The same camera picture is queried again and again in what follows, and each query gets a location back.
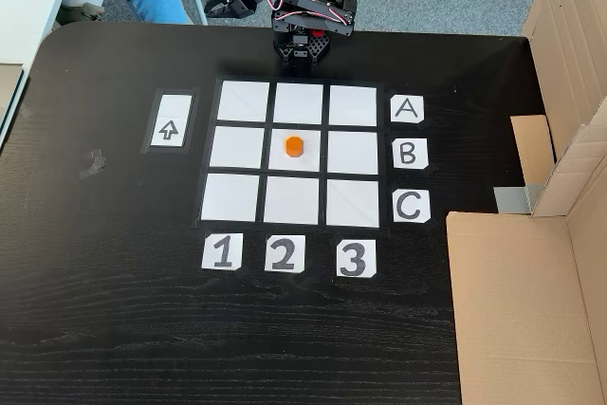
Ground white paper grid square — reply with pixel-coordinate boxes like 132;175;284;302
263;175;320;226
326;130;379;175
268;127;322;172
210;125;265;170
217;81;270;122
325;179;380;229
201;173;261;223
329;84;379;127
273;82;324;124

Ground white arrow paper sheet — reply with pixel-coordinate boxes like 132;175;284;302
149;94;193;148

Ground paper sheet letter A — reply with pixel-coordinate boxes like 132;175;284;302
391;95;426;125

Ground clear tape scraps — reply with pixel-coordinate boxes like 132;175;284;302
78;148;106;181

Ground paper sheet letter B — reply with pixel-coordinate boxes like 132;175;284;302
392;138;431;169

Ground paper sheet number 1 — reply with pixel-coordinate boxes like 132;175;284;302
201;232;244;272

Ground paper sheet number 2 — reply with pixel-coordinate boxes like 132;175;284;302
264;234;307;274

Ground paper sheet number 3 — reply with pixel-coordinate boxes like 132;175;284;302
336;239;378;278

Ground paper sheet letter C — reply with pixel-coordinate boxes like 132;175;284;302
392;190;432;224

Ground brown cardboard screen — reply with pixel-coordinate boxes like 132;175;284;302
445;0;607;405

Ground grey duct tape strip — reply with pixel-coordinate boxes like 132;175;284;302
493;183;543;214

